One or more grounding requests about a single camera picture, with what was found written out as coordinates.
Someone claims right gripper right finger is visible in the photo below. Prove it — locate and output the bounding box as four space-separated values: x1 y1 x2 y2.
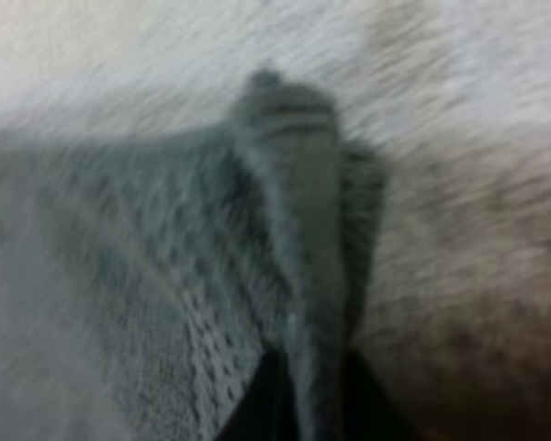
343 348 423 441

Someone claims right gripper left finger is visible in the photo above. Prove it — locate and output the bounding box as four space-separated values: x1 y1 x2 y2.
215 347 300 441

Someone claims grey-green towel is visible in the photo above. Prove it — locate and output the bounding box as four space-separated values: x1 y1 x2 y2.
0 68 388 441

